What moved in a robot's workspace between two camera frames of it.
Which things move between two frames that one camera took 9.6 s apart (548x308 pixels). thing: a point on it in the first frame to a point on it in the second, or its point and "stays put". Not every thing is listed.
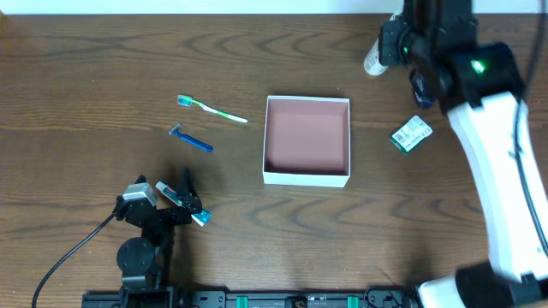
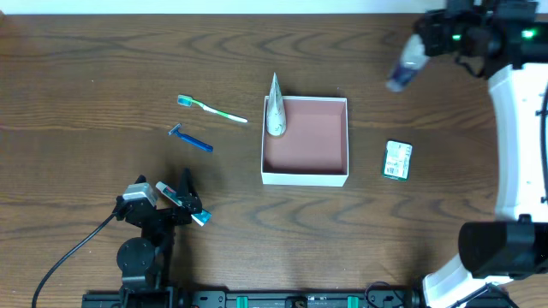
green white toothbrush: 186,100 stays put
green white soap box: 411,134 to 397,160
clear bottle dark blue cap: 418,82 to 413,58
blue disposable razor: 189,139 stays put
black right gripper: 390,43 to 434,32
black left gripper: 163,215 stays put
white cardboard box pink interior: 306,141 stays put
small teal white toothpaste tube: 201,217 stays put
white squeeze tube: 372,62 to 276,111
